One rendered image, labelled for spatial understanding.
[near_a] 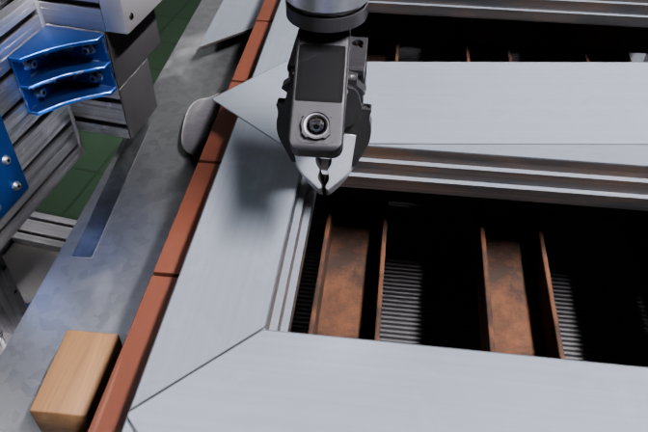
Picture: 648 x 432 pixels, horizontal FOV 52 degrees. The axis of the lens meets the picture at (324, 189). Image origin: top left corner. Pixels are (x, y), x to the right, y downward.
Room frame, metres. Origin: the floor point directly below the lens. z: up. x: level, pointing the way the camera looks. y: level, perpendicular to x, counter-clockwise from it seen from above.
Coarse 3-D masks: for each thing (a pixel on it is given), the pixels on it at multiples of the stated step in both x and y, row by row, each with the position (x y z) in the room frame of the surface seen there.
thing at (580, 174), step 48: (384, 0) 1.03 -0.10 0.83; (432, 0) 1.02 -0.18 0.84; (480, 0) 1.01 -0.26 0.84; (528, 0) 1.00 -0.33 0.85; (576, 0) 1.00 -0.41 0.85; (624, 0) 0.99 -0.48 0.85; (384, 144) 0.60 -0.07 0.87; (432, 192) 0.57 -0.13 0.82; (480, 192) 0.57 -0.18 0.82; (528, 192) 0.56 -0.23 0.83; (576, 192) 0.56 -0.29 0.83; (624, 192) 0.56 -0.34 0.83; (288, 240) 0.46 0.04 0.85; (288, 288) 0.42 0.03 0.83
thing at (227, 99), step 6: (228, 90) 0.71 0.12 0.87; (234, 90) 0.71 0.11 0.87; (216, 96) 0.69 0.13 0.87; (222, 96) 0.69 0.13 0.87; (228, 96) 0.69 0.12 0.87; (234, 96) 0.69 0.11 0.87; (216, 102) 0.68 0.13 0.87; (222, 102) 0.68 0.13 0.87; (228, 102) 0.68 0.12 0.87; (234, 102) 0.68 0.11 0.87; (228, 108) 0.67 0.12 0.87
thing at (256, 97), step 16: (256, 80) 0.73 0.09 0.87; (272, 80) 0.73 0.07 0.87; (240, 96) 0.69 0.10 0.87; (256, 96) 0.69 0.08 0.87; (272, 96) 0.69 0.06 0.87; (240, 112) 0.66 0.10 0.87; (256, 112) 0.66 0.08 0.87; (272, 112) 0.66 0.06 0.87; (256, 128) 0.63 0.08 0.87; (272, 128) 0.63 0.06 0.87
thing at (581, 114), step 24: (552, 72) 0.75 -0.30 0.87; (576, 72) 0.75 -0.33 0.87; (552, 96) 0.70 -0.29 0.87; (576, 96) 0.70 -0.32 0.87; (600, 96) 0.70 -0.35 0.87; (552, 120) 0.65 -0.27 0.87; (576, 120) 0.65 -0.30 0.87; (600, 120) 0.65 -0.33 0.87; (576, 144) 0.60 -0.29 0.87; (600, 144) 0.60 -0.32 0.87; (624, 144) 0.60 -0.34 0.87
